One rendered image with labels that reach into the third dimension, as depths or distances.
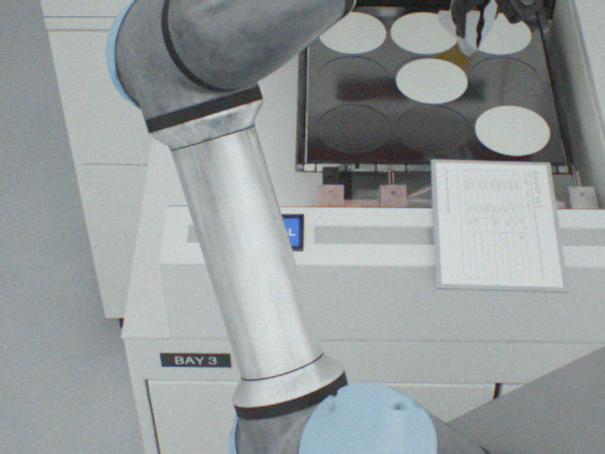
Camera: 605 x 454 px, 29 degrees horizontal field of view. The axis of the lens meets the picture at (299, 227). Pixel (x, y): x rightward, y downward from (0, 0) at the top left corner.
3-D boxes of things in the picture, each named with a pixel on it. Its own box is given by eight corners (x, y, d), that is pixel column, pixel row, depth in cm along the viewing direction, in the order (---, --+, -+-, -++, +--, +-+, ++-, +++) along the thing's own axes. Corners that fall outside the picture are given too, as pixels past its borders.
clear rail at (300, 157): (299, 7, 182) (299, 0, 181) (309, 7, 182) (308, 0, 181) (294, 175, 156) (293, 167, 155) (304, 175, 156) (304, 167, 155)
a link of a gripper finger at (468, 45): (445, 39, 161) (449, -18, 155) (476, 59, 158) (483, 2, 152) (428, 48, 160) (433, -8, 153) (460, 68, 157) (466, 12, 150)
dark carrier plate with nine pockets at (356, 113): (310, 9, 181) (310, 6, 180) (534, 11, 180) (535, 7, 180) (306, 163, 157) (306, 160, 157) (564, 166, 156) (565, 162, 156)
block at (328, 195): (317, 199, 155) (317, 183, 152) (343, 199, 154) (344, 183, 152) (317, 244, 149) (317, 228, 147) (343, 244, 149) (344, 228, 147)
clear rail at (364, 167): (294, 167, 157) (294, 159, 156) (576, 169, 157) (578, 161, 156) (294, 175, 156) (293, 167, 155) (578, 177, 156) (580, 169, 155)
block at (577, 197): (564, 201, 154) (567, 185, 152) (590, 201, 154) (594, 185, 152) (573, 246, 148) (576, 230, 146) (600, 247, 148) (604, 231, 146)
